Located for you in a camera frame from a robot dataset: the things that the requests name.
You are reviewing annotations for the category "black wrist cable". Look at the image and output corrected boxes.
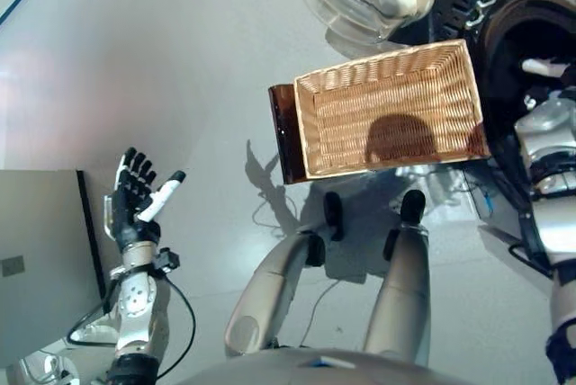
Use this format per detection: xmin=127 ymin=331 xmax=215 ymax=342
xmin=67 ymin=266 xmax=197 ymax=375
xmin=493 ymin=131 xmax=555 ymax=279

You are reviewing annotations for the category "washing machine drum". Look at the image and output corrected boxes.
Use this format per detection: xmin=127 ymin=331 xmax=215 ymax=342
xmin=427 ymin=0 xmax=576 ymax=278

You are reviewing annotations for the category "left silver robot leg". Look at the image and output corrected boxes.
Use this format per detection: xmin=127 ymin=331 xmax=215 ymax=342
xmin=222 ymin=191 xmax=346 ymax=357

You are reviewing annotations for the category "grey robot torso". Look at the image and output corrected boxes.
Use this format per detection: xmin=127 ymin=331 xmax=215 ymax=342
xmin=197 ymin=345 xmax=452 ymax=385

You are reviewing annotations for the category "right robot hand black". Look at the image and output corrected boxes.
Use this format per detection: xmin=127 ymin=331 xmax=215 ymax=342
xmin=520 ymin=57 xmax=576 ymax=94

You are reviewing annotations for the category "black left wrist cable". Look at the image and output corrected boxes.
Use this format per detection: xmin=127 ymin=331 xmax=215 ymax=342
xmin=67 ymin=266 xmax=197 ymax=375

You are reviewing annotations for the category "right silver robot leg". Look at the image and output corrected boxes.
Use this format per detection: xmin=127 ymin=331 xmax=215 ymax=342
xmin=361 ymin=188 xmax=434 ymax=366

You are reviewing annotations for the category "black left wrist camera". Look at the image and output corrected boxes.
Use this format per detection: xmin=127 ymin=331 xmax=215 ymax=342
xmin=154 ymin=246 xmax=182 ymax=272

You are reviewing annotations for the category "silver robot leg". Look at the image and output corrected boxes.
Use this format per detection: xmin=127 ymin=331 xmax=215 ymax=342
xmin=222 ymin=191 xmax=346 ymax=357
xmin=361 ymin=188 xmax=434 ymax=366

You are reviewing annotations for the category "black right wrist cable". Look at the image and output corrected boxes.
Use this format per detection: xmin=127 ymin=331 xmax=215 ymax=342
xmin=493 ymin=131 xmax=555 ymax=279

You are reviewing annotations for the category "large rectangular wicker basket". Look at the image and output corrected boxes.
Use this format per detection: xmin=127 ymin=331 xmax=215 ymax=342
xmin=292 ymin=38 xmax=490 ymax=180

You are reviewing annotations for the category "brown translucent stool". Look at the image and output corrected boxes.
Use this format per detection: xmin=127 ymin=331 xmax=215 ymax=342
xmin=267 ymin=84 xmax=492 ymax=186

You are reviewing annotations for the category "left robot hand black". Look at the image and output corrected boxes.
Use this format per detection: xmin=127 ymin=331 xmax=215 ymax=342
xmin=103 ymin=147 xmax=187 ymax=253

